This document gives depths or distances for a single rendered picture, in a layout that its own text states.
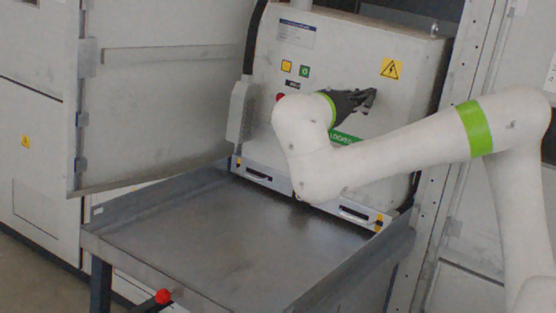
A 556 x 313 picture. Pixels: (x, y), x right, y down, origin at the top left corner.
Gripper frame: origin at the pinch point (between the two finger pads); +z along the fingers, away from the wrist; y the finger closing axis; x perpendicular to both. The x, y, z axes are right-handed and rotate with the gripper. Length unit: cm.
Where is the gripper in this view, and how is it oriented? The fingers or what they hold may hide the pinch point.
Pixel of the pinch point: (366, 95)
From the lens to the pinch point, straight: 154.5
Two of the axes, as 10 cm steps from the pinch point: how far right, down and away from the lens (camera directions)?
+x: 1.5, -9.2, -3.6
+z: 5.4, -2.3, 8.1
